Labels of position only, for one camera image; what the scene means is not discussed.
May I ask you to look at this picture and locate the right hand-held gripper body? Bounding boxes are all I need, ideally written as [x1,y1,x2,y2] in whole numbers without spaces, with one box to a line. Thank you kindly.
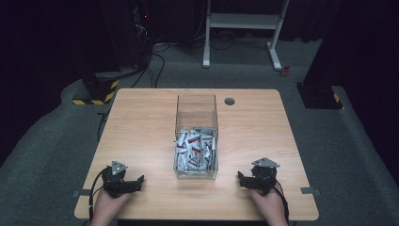
[249,156,280,196]

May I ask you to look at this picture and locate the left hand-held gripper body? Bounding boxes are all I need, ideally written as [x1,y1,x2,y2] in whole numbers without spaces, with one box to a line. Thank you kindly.
[101,159,141,199]

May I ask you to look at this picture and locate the person's left hand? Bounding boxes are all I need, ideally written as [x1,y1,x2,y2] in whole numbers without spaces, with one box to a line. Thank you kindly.
[89,187,132,226]

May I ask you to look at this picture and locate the person's right hand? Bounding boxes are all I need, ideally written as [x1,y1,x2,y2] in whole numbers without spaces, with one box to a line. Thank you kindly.
[249,187,289,226]

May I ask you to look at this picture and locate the grey tape strip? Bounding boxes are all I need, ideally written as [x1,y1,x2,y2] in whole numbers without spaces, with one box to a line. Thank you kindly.
[72,188,92,199]
[299,186,322,196]

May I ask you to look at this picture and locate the pile of small white packets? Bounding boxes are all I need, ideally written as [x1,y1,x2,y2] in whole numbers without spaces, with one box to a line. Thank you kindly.
[174,126,218,172]

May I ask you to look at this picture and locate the clear plastic box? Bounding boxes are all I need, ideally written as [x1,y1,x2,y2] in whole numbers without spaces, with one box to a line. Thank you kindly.
[172,93,219,181]

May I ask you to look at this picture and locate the black yellow striped stand base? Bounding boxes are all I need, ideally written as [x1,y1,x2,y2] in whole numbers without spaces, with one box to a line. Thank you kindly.
[72,71,120,106]

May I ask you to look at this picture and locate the dark equipment rack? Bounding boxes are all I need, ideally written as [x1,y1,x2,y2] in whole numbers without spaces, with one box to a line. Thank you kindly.
[131,0,155,69]

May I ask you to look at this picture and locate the white metal stand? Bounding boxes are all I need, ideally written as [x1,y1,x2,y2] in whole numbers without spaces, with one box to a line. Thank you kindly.
[202,0,291,72]

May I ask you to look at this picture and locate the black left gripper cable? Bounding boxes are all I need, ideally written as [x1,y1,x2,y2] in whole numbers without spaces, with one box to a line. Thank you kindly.
[88,169,109,222]

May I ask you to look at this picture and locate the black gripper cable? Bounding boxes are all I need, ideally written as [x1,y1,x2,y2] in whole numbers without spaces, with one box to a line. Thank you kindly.
[271,180,291,224]
[88,169,109,222]

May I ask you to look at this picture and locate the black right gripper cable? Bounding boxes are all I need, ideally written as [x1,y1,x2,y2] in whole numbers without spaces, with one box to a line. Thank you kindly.
[271,180,291,224]

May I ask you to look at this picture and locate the black cable beside table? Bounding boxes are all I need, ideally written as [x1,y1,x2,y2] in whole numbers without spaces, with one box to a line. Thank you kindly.
[96,108,111,143]

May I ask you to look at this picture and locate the black floor cables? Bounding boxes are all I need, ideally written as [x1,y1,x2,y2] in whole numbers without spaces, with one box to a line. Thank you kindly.
[131,40,172,89]

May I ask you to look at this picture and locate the black cables under stand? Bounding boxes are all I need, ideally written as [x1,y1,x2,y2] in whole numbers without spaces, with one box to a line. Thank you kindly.
[192,28,269,52]

